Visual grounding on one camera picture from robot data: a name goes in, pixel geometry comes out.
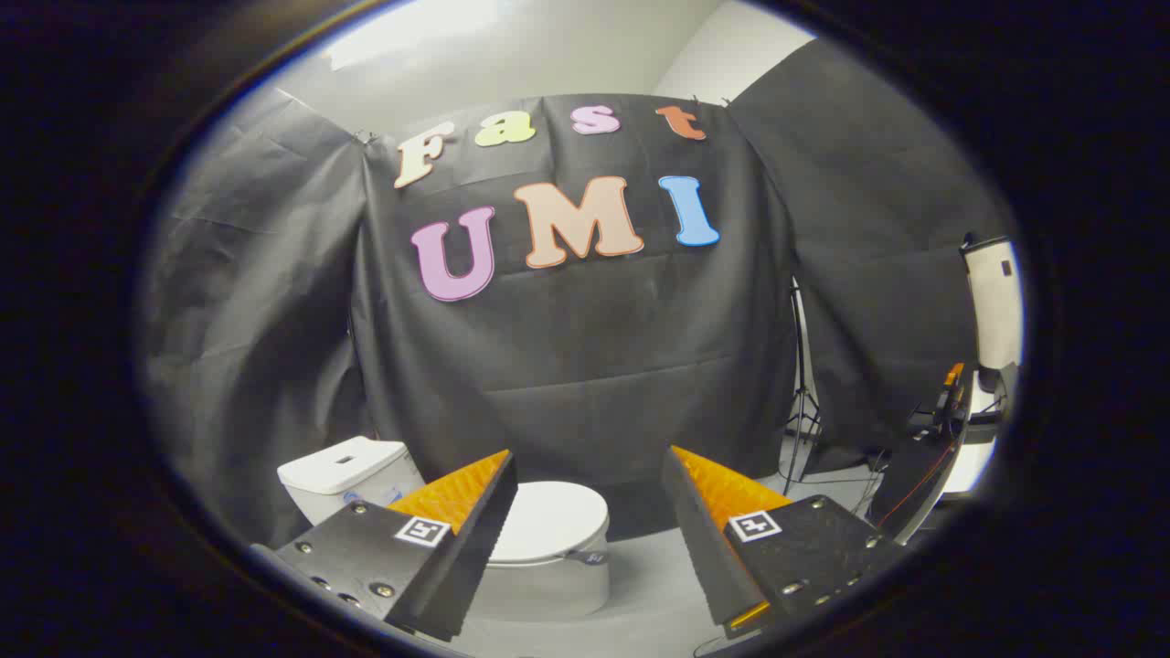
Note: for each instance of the white cylindrical appliance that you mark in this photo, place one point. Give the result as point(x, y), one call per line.
point(992, 302)

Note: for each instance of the white toilet lid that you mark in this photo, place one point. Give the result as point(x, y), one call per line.
point(553, 516)

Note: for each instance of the black device with orange tip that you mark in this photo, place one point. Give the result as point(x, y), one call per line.
point(919, 475)

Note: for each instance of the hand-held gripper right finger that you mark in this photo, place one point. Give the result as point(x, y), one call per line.
point(699, 539)

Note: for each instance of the black light stand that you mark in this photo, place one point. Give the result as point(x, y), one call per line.
point(803, 384)

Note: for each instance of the black backdrop cloth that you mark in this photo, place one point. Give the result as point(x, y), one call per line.
point(585, 366)

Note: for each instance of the white toilet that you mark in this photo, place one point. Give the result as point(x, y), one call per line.
point(338, 475)

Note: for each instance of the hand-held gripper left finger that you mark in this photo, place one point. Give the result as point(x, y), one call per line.
point(475, 539)

